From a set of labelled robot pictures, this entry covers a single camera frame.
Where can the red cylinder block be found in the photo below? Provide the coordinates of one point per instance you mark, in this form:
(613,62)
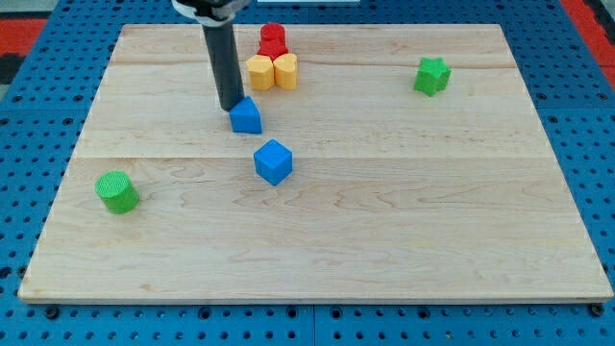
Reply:
(272,31)

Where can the green cylinder block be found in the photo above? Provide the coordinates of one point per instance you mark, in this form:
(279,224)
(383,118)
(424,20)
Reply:
(115,189)

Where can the right yellow heart block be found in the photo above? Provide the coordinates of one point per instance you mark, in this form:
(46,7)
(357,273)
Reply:
(286,71)

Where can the left yellow heart block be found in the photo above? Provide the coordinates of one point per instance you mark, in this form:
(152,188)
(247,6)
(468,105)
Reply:
(260,70)

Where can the green star block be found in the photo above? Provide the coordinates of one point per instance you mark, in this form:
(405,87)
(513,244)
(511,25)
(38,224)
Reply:
(432,76)

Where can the red star block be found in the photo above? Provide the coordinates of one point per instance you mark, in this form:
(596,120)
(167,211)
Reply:
(272,49)

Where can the wooden board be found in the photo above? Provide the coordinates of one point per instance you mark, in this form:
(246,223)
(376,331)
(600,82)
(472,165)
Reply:
(395,197)

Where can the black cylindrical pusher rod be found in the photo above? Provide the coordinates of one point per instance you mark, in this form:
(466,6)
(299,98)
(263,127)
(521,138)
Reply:
(220,40)

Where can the blue triangular prism block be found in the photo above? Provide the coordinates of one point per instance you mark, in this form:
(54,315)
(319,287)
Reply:
(245,117)

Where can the blue cube block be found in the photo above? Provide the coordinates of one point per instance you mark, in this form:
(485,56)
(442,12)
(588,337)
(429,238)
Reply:
(273,162)

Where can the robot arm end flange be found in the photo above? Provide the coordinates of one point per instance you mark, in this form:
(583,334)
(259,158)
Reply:
(210,13)

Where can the yellow heart block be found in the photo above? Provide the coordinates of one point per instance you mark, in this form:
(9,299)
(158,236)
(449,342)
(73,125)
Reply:
(286,71)
(260,70)

